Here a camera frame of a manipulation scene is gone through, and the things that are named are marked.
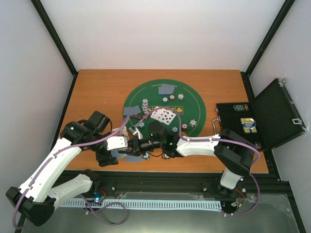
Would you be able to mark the orange black chip stack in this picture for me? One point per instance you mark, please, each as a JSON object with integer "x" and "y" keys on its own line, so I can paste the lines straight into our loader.
{"x": 165, "y": 156}

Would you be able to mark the face up red card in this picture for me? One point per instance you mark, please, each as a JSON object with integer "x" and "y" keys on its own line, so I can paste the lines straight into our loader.
{"x": 157, "y": 114}

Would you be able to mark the blue burn card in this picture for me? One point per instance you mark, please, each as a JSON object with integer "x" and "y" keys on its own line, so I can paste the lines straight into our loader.
{"x": 130, "y": 158}

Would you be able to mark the black frame post left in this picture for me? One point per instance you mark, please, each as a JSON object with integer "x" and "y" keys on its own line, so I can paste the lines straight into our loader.
{"x": 40, "y": 9}

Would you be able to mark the black frame post right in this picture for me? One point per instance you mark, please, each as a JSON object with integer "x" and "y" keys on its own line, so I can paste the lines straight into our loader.
{"x": 281, "y": 15}

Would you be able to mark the multicolour chips in case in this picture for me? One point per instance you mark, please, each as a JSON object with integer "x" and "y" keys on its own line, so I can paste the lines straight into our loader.
{"x": 241, "y": 107}

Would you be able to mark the black frame post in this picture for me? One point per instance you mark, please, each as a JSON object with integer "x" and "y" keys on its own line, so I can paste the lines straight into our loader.
{"x": 40, "y": 9}
{"x": 281, "y": 15}

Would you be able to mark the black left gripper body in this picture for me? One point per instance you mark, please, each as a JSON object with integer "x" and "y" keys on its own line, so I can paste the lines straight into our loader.
{"x": 100, "y": 157}

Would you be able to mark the light blue cable duct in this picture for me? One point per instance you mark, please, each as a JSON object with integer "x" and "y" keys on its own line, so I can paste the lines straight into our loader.
{"x": 204, "y": 205}

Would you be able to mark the black front frame rail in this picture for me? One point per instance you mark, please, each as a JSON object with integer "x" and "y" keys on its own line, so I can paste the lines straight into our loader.
{"x": 177, "y": 182}

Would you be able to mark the spread row of chips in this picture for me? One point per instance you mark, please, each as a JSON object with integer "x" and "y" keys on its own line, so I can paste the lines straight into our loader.
{"x": 145, "y": 107}

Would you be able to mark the gold blue card pack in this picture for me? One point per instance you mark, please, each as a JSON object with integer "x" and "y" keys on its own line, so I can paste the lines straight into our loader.
{"x": 248, "y": 125}

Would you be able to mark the blue backed card deck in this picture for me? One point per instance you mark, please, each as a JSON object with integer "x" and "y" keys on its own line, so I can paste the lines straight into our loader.
{"x": 118, "y": 155}

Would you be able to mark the green round poker mat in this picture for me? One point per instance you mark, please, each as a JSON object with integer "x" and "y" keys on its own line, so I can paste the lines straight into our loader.
{"x": 190, "y": 107}

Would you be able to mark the green blue chip stack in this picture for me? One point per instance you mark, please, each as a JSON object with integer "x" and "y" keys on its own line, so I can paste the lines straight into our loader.
{"x": 146, "y": 156}

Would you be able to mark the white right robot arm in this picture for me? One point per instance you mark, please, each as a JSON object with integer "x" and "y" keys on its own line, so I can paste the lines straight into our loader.
{"x": 235, "y": 153}

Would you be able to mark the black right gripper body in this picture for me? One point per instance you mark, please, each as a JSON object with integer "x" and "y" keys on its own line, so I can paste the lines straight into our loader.
{"x": 140, "y": 149}

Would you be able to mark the black chip carrying case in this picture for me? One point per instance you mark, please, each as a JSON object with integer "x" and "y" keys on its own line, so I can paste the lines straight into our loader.
{"x": 277, "y": 118}

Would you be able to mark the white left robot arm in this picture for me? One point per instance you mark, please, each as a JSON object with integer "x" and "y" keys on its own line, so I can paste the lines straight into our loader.
{"x": 36, "y": 198}

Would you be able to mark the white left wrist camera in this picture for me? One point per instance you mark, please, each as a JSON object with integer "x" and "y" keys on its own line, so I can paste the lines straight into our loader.
{"x": 117, "y": 142}

